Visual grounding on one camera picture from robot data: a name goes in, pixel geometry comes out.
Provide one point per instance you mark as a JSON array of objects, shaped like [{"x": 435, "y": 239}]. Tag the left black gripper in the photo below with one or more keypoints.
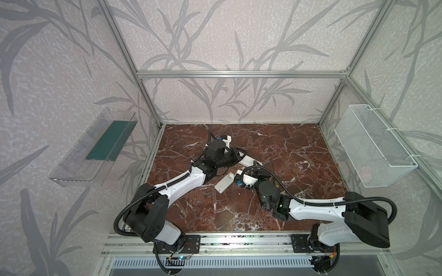
[{"x": 233, "y": 156}]

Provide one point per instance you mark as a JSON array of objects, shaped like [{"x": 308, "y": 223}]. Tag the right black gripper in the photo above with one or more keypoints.
[{"x": 255, "y": 183}]

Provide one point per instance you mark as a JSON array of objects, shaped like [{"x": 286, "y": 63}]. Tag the white remote control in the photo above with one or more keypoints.
[
  {"x": 225, "y": 182},
  {"x": 247, "y": 161}
]

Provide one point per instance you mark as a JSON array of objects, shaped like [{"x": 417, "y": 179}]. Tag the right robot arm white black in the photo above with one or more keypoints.
[{"x": 352, "y": 218}]

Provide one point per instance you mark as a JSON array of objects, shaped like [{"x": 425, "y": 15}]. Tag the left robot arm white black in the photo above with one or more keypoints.
[{"x": 145, "y": 216}]

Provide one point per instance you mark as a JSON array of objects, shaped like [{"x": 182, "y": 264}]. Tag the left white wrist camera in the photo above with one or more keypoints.
[{"x": 226, "y": 139}]

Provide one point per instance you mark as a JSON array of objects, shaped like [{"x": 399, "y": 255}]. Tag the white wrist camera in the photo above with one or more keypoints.
[
  {"x": 226, "y": 139},
  {"x": 244, "y": 181}
]

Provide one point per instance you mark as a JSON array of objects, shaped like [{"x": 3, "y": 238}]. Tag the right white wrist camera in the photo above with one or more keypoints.
[{"x": 244, "y": 181}]

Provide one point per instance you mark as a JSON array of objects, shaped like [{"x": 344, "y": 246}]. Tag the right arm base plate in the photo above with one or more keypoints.
[{"x": 301, "y": 243}]

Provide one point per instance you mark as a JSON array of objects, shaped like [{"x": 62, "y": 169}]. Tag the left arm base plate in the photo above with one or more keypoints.
[{"x": 186, "y": 244}]

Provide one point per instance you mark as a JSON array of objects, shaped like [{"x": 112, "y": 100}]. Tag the white wire mesh basket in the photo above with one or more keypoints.
[{"x": 375, "y": 152}]

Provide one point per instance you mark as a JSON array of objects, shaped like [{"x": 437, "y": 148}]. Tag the clear plastic wall bin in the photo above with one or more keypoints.
[{"x": 91, "y": 159}]

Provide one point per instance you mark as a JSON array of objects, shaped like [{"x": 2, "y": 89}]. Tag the aluminium mounting rail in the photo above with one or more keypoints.
[{"x": 260, "y": 243}]

